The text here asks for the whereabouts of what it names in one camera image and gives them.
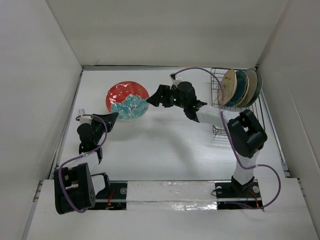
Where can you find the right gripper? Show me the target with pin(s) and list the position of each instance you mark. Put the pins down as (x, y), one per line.
(164, 91)

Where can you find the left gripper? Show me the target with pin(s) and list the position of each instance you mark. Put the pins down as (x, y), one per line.
(109, 118)

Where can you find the red plate with blue flower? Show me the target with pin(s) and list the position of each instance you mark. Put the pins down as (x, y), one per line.
(128, 99)

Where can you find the beige plate with bird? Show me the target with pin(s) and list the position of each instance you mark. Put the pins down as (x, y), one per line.
(228, 87)

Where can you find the teal scalloped plate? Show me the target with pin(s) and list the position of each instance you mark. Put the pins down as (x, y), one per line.
(242, 83)

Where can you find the cream plate with tree branches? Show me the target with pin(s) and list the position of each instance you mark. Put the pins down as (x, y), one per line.
(253, 81)

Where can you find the orange woven plate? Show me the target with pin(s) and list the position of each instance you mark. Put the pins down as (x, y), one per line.
(245, 93)

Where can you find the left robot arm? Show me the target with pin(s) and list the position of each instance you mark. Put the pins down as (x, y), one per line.
(75, 188)

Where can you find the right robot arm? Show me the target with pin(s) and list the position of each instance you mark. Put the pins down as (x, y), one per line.
(247, 136)

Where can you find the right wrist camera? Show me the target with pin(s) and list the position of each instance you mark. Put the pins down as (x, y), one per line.
(176, 79)

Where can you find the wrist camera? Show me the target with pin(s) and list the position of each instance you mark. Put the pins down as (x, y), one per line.
(176, 79)
(83, 118)

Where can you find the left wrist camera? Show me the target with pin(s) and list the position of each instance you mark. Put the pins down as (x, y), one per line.
(83, 118)

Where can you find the black wire dish rack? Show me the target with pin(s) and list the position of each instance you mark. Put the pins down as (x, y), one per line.
(256, 107)

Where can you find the white foam front rail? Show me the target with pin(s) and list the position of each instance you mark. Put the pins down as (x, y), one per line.
(175, 201)

